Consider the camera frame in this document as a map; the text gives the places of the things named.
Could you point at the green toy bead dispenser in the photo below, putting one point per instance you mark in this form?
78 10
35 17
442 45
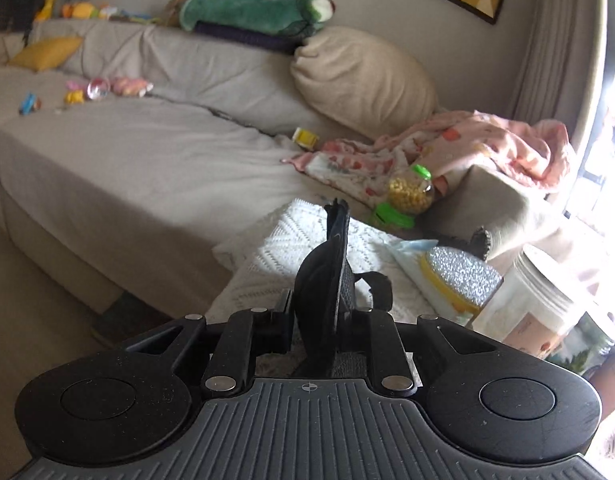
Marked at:
410 195

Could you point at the pink printed blanket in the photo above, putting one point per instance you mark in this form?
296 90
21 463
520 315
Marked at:
487 145

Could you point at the clear ball toy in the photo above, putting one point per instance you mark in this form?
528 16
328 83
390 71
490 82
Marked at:
97 88

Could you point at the brown plush toy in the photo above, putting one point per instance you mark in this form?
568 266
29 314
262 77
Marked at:
175 7

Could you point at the beige pillow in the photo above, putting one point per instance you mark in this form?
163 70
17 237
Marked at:
362 80

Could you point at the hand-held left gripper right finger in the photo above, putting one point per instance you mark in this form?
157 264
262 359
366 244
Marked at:
382 340

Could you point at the small yellow toy block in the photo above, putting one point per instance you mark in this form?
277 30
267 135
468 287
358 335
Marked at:
306 139

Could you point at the yellow plush toy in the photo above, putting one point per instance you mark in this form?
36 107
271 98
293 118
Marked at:
45 9

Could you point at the dark fuzzy item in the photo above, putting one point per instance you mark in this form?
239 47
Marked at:
481 242

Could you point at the dark purple cushion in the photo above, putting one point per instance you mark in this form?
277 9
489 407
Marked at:
247 38

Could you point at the green plush toy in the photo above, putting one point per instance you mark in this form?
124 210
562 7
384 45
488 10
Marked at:
247 10

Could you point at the beige curtain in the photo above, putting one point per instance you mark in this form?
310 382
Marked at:
557 35

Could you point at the white labelled jar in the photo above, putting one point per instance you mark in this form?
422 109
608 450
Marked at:
527 300

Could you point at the beige covered sofa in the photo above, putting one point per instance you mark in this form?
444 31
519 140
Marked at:
137 160

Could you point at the blue small toy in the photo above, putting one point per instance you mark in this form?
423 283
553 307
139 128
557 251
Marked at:
29 103

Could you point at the yellow pillow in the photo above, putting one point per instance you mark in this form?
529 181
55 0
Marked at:
44 52

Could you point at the white lace tablecloth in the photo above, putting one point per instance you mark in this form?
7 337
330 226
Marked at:
287 240

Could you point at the yellow pink small toy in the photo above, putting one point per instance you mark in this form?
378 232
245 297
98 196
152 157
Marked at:
74 96

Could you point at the orange plush toy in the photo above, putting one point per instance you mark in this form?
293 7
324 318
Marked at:
82 10

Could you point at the silver glitter round purse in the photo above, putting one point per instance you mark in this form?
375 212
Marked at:
462 275

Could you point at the wet wipes packet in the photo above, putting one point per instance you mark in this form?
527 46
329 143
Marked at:
412 266

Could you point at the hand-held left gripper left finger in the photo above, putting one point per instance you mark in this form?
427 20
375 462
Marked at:
286 322

